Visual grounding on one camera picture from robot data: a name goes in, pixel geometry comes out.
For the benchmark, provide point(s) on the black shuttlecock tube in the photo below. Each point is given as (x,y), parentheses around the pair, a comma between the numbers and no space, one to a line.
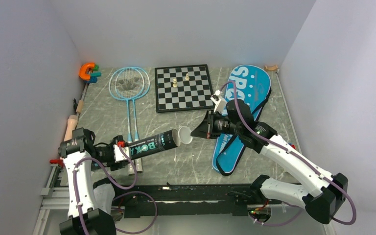
(152,145)

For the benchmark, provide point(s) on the colourful toy brick stack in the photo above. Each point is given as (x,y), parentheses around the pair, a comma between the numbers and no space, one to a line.
(293,146)

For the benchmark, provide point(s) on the orange green toy blocks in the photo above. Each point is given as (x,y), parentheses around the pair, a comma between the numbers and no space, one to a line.
(89,72)

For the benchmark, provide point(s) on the wooden pin toy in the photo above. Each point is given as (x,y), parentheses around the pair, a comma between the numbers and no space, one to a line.
(72,121)

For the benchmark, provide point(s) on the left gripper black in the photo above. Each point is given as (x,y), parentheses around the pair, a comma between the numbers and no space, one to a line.
(114,166)

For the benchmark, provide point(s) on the black white chessboard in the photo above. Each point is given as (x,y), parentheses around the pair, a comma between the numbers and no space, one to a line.
(191,95)

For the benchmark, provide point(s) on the clear plastic tube lid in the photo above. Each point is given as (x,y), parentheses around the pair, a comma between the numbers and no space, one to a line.
(184,134)

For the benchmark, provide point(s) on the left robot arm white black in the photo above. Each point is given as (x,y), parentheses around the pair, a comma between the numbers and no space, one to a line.
(90,203)

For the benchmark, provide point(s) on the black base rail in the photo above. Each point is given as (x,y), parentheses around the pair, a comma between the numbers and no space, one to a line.
(173,200)

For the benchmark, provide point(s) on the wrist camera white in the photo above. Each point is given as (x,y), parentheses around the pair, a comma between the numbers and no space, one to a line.
(219,102)
(121,153)

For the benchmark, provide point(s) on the small wooden piece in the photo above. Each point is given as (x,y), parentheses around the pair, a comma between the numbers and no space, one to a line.
(274,68)

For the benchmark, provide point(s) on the white chess piece left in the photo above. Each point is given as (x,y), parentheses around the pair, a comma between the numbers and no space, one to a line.
(175,83)

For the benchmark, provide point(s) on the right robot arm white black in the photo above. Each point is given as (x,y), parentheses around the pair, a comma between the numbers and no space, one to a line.
(319,192)

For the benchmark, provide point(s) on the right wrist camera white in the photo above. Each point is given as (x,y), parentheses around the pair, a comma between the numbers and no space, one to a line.
(219,102)

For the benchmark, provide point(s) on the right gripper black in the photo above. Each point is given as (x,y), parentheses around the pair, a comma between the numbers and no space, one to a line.
(206,129)

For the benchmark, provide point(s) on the blue badminton racket left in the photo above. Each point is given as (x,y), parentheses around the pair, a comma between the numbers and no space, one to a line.
(126,84)

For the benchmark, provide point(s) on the blue racket cover bag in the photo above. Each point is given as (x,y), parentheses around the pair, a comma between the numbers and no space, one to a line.
(253,86)

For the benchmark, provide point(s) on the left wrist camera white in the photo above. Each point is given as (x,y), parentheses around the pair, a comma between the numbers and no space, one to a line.
(121,153)

